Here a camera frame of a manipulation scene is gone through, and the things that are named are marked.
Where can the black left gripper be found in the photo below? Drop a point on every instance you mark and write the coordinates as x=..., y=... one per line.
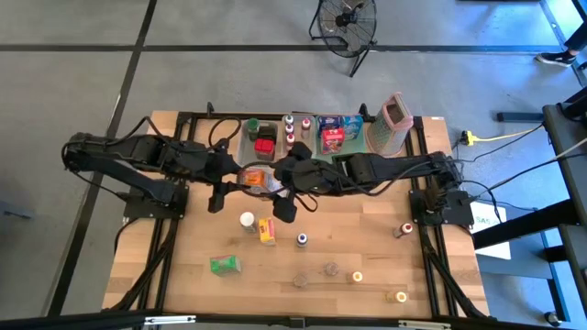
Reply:
x=220, y=167

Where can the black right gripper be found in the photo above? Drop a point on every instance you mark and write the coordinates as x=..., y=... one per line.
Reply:
x=307, y=176

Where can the orange Frosted Mini Wheats box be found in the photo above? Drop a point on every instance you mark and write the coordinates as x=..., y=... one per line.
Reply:
x=257, y=179

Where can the red cap food colouring bottle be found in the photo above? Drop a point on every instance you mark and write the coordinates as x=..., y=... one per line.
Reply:
x=290, y=139
x=403, y=229
x=306, y=127

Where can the red lid sprinkles jar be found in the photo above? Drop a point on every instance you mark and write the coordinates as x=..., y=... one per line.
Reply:
x=264, y=149

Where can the purple cap food colouring bottle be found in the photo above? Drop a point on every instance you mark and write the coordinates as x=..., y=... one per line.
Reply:
x=289, y=128

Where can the green black pepper tin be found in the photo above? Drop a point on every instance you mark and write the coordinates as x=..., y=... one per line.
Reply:
x=268, y=133

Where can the green lid spice jar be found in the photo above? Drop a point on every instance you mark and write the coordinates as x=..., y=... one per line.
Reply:
x=253, y=128

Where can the green cap food colouring bottle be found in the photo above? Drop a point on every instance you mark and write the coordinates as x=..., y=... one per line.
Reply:
x=289, y=119

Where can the red Froot Loops box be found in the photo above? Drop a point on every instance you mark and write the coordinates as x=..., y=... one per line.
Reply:
x=332, y=140

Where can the dark blue Frosted Flakes box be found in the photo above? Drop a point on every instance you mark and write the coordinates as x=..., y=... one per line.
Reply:
x=328, y=123

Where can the light blue Rice Krispies box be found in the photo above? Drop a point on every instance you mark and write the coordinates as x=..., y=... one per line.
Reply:
x=353, y=127

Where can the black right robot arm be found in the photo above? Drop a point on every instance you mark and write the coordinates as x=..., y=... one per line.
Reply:
x=390, y=167

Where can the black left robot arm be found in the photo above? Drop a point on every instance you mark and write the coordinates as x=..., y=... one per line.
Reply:
x=114, y=151

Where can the small clear plastic bin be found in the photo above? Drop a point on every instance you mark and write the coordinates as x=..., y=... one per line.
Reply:
x=309, y=144

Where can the white lid bagel seasoning jar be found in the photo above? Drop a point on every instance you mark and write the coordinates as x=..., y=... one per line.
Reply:
x=247, y=221

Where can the yellow Corn Pops box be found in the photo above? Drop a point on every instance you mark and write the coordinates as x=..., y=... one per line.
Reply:
x=267, y=230

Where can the blue cap food colouring bottle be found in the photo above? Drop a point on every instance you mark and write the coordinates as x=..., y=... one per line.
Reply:
x=301, y=239

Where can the teal plastic tray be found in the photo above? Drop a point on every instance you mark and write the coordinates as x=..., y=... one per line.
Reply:
x=355, y=146

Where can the green Apple Jacks box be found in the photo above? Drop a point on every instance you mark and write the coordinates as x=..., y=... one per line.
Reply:
x=225, y=265

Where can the cork lid saffron glass jar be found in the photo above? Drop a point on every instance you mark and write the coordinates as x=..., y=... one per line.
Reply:
x=300, y=281
x=331, y=269

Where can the yellow cap food colouring bottle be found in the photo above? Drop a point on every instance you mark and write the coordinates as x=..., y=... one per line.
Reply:
x=355, y=277
x=397, y=297

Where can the black floor fan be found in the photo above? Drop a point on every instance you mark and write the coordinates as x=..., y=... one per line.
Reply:
x=343, y=19

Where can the white paper sheet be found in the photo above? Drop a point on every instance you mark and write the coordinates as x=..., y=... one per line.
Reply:
x=497, y=215

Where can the black side table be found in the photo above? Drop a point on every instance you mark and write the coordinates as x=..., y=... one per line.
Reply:
x=557, y=133

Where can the person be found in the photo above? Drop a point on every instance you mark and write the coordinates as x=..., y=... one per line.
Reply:
x=557, y=58

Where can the black castor wheel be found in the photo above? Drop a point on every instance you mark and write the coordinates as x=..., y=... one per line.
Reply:
x=552, y=317

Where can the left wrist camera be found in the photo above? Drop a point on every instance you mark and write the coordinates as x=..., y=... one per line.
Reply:
x=217, y=199

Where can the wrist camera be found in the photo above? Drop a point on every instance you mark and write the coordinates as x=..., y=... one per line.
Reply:
x=284, y=210
x=217, y=199

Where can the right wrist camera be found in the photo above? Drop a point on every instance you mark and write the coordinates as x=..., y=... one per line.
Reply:
x=284, y=210

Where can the small grey table-level camera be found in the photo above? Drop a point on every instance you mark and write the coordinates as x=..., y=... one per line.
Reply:
x=297, y=322

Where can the silver metal bracket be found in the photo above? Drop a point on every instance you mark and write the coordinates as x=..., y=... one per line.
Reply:
x=424, y=324
x=169, y=319

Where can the black aluminium table frame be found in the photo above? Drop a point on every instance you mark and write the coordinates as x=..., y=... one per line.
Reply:
x=69, y=322

